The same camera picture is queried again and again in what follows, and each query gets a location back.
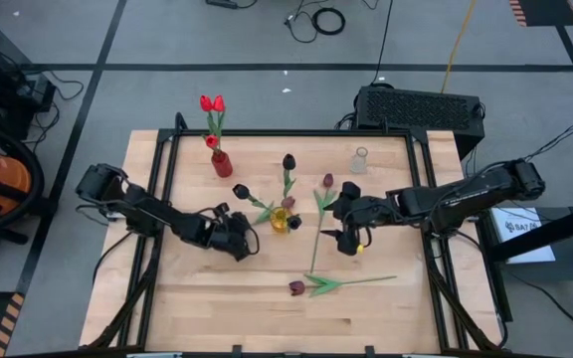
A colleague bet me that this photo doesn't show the coiled black cable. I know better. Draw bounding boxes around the coiled black cable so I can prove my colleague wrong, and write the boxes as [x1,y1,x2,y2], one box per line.
[284,0,347,45]

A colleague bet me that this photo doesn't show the red ribbed glass vase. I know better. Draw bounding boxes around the red ribbed glass vase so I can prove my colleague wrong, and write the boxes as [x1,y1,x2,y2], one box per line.
[210,150,234,179]

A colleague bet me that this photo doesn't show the silver aluminium extrusion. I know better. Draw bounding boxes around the silver aluminium extrusion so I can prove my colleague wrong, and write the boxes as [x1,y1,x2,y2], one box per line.
[125,351,184,358]

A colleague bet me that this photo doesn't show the clear glass vase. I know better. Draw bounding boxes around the clear glass vase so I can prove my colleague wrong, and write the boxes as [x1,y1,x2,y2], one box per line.
[349,146,369,175]

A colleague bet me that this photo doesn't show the yellow hanging cable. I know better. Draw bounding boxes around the yellow hanging cable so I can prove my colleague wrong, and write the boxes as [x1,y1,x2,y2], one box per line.
[440,0,479,94]

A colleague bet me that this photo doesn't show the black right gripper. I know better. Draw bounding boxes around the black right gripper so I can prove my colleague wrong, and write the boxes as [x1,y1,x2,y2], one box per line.
[319,181,392,258]

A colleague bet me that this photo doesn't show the black aluminium table frame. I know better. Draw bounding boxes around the black aluminium table frame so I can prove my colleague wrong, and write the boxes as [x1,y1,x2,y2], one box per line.
[87,111,504,352]

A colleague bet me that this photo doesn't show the black side stand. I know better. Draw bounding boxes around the black side stand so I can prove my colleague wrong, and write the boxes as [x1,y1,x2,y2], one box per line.
[475,198,573,319]

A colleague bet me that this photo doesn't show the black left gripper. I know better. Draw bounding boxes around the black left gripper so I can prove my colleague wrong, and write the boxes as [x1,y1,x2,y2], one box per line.
[209,201,262,264]

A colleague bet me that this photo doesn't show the black hanging cable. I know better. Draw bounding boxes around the black hanging cable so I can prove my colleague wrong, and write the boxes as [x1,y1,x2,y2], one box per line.
[370,0,395,86]

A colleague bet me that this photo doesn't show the orange shop vacuum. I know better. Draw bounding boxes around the orange shop vacuum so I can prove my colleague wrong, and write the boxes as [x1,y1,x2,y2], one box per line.
[0,123,47,260]

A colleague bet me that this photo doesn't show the yellow textured glass vase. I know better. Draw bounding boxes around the yellow textured glass vase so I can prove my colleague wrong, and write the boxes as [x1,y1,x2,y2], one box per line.
[270,206,292,234]

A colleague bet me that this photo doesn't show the black computer case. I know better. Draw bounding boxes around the black computer case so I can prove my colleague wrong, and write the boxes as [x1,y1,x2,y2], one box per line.
[354,84,486,160]

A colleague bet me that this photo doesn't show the white paper sign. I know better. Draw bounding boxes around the white paper sign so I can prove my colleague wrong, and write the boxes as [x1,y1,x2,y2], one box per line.
[489,207,557,265]

